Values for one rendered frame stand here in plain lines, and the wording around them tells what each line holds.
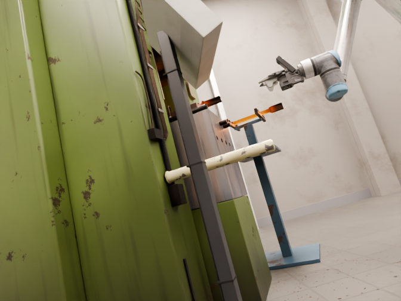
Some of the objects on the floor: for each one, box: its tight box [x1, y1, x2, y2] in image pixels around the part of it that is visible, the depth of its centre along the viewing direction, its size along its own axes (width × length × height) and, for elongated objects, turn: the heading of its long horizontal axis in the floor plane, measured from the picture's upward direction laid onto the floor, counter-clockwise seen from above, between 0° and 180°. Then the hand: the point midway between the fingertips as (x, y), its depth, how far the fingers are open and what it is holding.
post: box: [157, 30, 242, 301], centre depth 85 cm, size 4×4×108 cm
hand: (261, 82), depth 141 cm, fingers open, 4 cm apart
